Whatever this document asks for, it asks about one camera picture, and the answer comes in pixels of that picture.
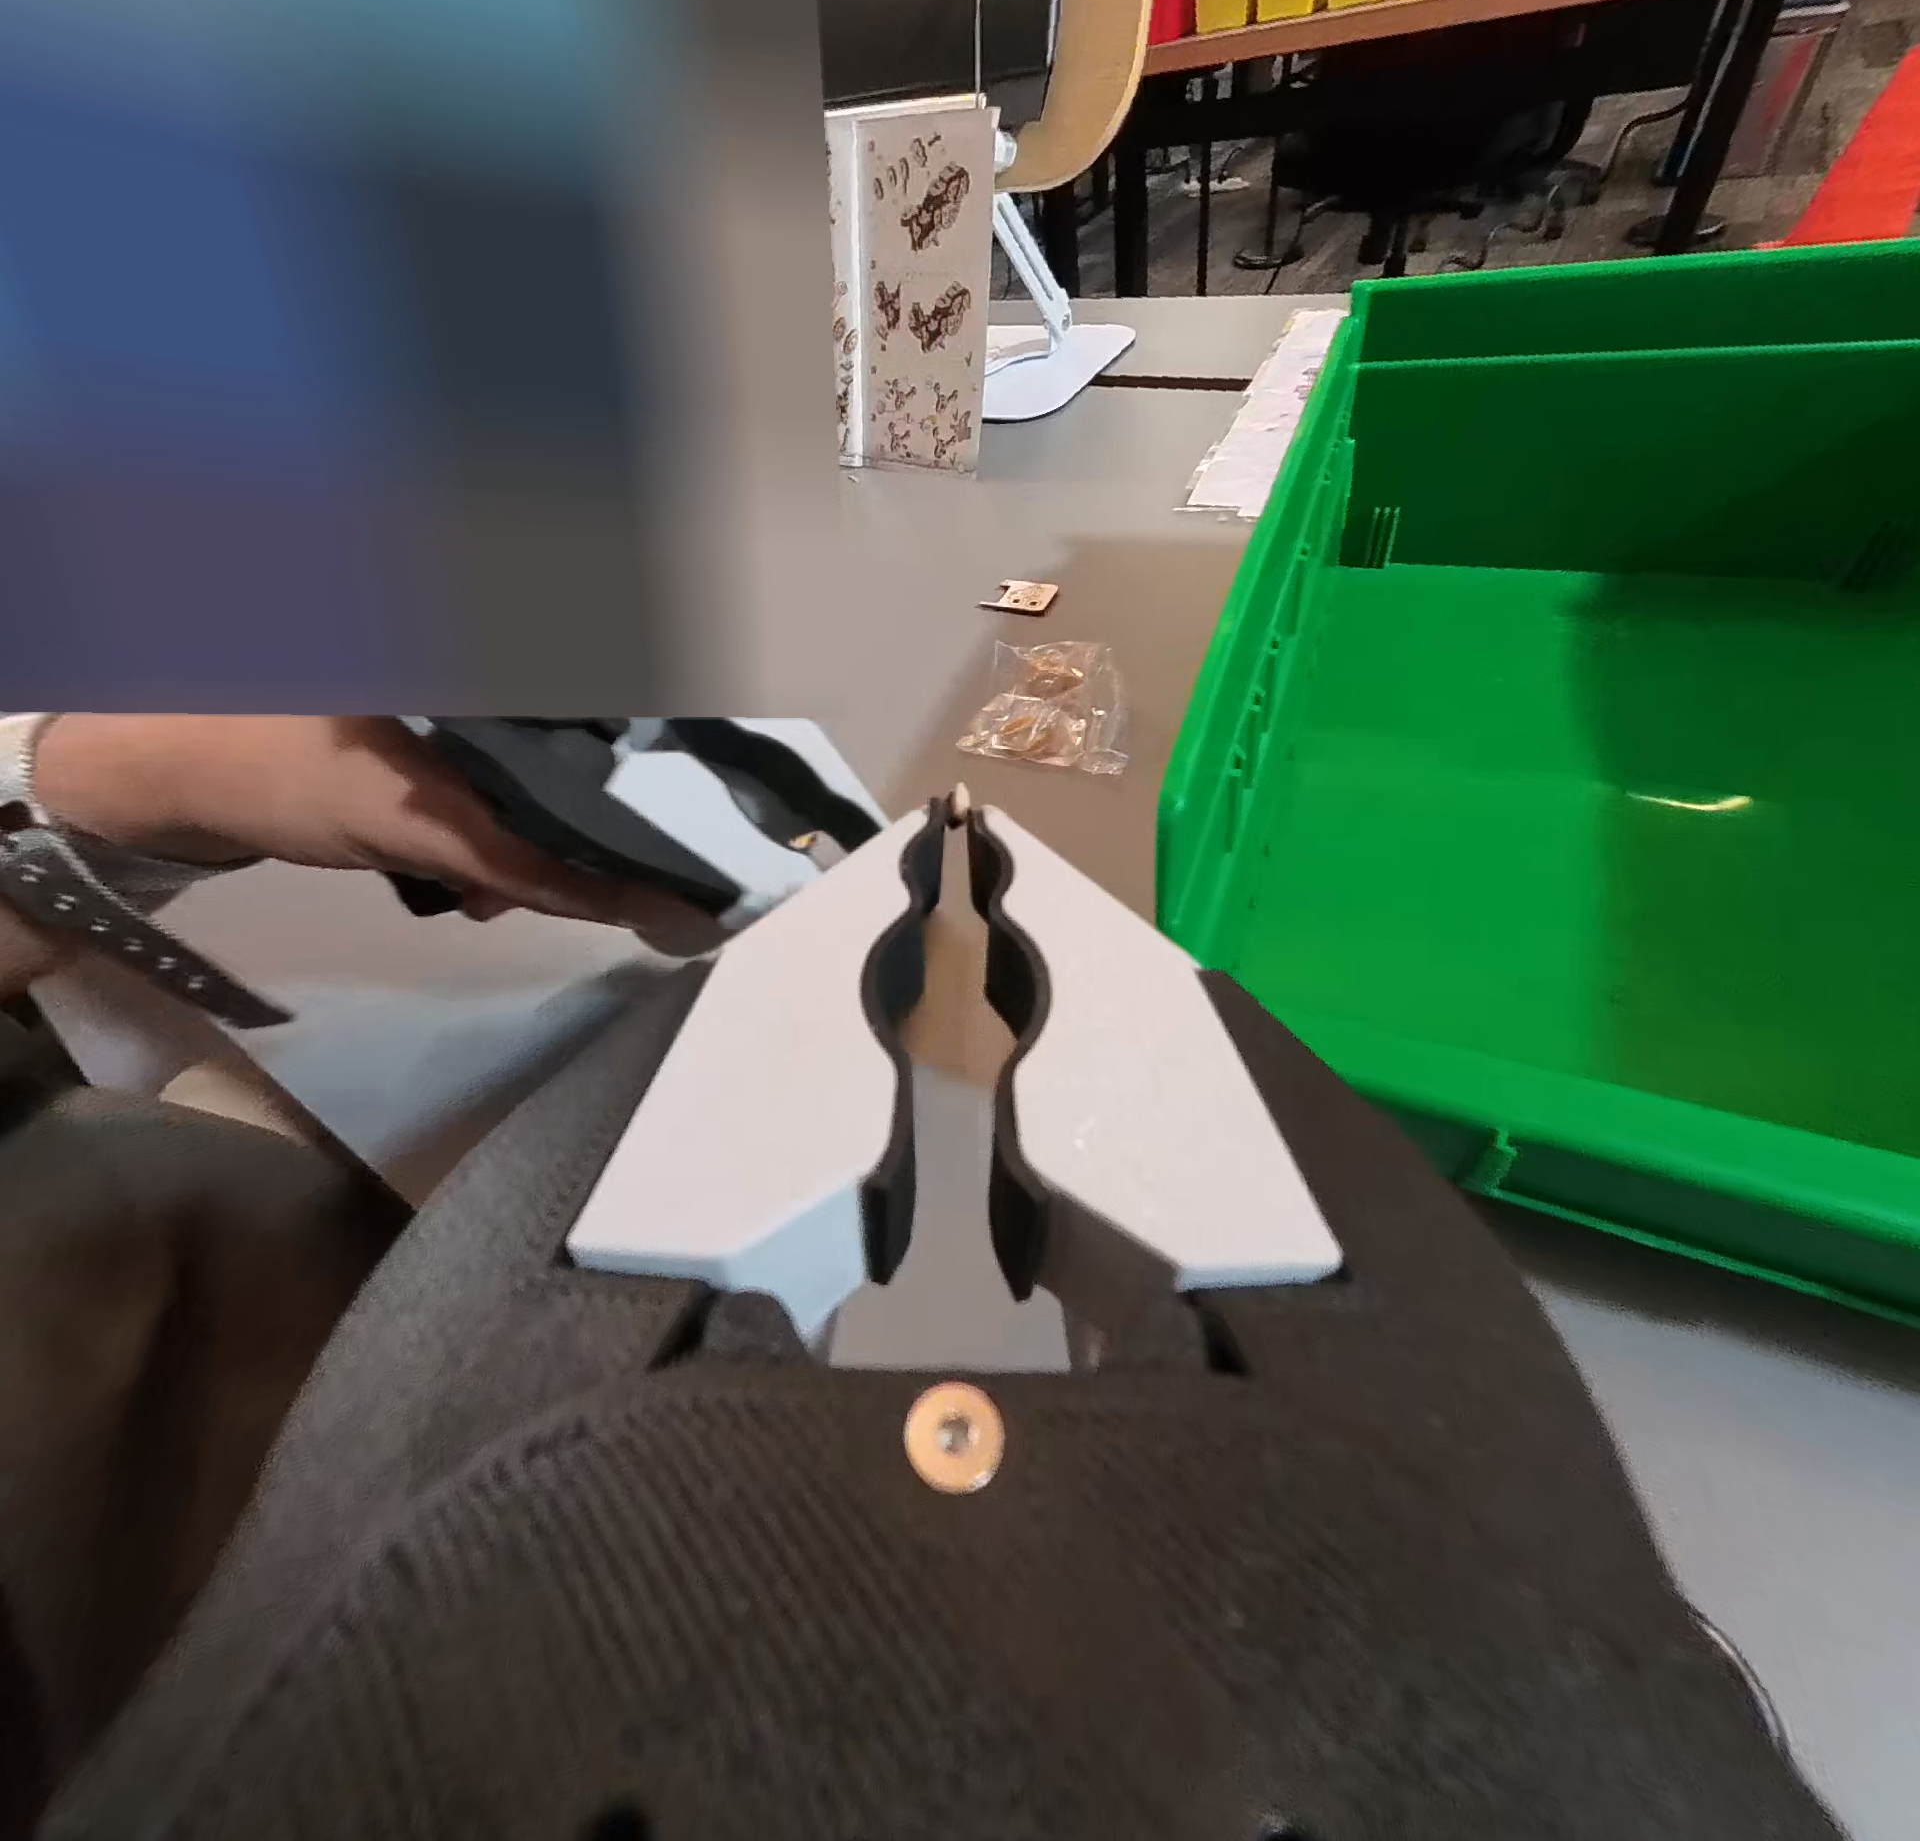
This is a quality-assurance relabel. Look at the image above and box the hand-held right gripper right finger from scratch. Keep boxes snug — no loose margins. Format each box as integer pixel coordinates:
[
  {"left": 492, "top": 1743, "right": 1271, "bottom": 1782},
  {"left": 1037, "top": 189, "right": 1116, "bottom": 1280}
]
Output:
[{"left": 967, "top": 806, "right": 1341, "bottom": 1302}]

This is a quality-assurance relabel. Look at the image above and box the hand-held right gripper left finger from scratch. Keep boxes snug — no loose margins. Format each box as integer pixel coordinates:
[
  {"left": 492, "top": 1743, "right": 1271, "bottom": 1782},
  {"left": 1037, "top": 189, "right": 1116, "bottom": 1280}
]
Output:
[{"left": 566, "top": 802, "right": 953, "bottom": 1349}]

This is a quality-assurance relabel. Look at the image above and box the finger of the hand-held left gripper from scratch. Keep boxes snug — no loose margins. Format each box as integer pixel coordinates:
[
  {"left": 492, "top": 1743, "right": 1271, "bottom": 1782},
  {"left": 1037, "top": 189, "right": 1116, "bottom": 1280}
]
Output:
[{"left": 604, "top": 721, "right": 888, "bottom": 923}]

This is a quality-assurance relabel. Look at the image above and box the grey desk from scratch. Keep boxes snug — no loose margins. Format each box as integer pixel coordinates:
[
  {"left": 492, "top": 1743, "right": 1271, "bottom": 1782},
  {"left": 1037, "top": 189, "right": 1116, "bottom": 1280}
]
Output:
[{"left": 30, "top": 288, "right": 1920, "bottom": 1841}]

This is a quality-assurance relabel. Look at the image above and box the person's left hand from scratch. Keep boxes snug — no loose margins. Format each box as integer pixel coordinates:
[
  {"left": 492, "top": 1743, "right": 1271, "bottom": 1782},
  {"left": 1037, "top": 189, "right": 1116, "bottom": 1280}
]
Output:
[{"left": 41, "top": 716, "right": 725, "bottom": 960}]

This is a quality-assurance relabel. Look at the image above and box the clear bag of small parts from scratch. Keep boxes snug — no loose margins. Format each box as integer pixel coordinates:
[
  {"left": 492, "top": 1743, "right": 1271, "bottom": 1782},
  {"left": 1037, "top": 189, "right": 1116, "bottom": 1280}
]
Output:
[{"left": 953, "top": 637, "right": 1132, "bottom": 779}]

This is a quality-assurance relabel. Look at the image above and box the green plastic bin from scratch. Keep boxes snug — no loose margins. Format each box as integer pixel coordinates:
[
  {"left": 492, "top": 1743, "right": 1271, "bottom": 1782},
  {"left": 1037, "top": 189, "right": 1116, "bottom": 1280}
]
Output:
[{"left": 1154, "top": 239, "right": 1920, "bottom": 1329}]

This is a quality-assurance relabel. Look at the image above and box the silver wristwatch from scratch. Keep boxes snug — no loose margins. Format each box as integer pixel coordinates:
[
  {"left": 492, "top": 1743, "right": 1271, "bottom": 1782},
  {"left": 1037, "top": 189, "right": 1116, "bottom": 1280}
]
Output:
[{"left": 0, "top": 712, "right": 61, "bottom": 830}]

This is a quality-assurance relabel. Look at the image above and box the white box with brown print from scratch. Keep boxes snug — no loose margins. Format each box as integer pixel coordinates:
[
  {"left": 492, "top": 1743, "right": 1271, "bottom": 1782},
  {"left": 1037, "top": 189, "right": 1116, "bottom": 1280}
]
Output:
[{"left": 823, "top": 98, "right": 1002, "bottom": 481}]

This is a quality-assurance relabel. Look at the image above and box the white folding stand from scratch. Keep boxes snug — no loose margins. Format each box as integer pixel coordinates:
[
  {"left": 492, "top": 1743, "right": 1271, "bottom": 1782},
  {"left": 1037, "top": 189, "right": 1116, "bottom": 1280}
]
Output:
[{"left": 973, "top": 129, "right": 1140, "bottom": 427}]

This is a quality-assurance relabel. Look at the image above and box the person's dark brown clothing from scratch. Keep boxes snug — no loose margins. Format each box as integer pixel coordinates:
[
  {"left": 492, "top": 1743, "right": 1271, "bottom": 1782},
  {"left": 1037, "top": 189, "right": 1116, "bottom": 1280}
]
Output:
[{"left": 0, "top": 956, "right": 678, "bottom": 1841}]

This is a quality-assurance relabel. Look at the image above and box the white paper sheet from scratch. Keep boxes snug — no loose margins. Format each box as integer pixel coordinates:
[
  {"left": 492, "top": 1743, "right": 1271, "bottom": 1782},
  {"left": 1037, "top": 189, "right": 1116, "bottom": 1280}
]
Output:
[{"left": 1182, "top": 306, "right": 1356, "bottom": 518}]

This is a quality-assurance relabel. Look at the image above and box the dark panel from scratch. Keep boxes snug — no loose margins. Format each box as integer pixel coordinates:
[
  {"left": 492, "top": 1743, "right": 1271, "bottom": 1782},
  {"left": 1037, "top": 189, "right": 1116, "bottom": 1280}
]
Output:
[{"left": 816, "top": 0, "right": 1055, "bottom": 114}]

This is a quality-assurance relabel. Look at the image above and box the black office chair base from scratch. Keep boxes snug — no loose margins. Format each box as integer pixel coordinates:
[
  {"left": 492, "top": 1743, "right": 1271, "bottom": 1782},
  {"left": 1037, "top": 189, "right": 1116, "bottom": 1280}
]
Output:
[{"left": 1232, "top": 100, "right": 1599, "bottom": 276}]

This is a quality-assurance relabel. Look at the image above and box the red floor mat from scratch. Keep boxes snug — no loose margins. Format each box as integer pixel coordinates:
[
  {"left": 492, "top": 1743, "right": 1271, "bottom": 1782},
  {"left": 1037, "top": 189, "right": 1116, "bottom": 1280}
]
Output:
[{"left": 1754, "top": 46, "right": 1920, "bottom": 250}]

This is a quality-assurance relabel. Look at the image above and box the black perforated strap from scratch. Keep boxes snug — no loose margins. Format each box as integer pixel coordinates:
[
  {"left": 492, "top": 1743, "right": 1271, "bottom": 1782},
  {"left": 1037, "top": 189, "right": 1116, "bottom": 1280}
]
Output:
[{"left": 0, "top": 825, "right": 290, "bottom": 1032}]

